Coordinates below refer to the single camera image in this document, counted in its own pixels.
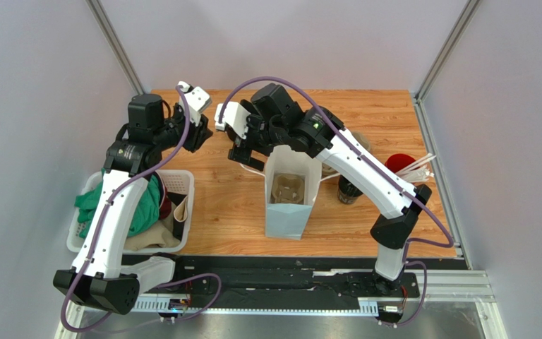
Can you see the beige cloth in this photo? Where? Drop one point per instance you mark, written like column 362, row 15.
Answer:
column 169, row 230

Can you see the black cup lid stack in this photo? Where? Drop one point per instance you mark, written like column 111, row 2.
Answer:
column 232, row 135

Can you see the green cloth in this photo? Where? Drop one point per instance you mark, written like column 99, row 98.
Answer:
column 145, row 215

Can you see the white plastic basket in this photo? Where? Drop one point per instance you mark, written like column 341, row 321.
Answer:
column 174, row 181

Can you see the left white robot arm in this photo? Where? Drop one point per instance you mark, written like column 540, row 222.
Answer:
column 96, row 278

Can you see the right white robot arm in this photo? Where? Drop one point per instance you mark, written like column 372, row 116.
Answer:
column 272, row 118

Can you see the black paper cup stack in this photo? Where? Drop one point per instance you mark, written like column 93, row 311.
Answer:
column 347, row 192

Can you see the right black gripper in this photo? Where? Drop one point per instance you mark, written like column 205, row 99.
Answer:
column 242, row 151

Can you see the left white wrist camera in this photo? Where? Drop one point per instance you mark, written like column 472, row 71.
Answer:
column 195, row 100

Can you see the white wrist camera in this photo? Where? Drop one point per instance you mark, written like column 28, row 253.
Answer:
column 195, row 100
column 234, row 117

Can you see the white paper bag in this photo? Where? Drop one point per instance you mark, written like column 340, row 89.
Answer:
column 283, row 220

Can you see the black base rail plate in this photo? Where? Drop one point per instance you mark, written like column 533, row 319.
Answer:
column 286, row 283

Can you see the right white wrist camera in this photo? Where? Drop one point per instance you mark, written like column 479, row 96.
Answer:
column 234, row 117

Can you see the red straw holder cup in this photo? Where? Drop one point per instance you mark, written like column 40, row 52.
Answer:
column 399, row 161

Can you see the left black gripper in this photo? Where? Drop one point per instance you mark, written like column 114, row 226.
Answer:
column 197, row 135

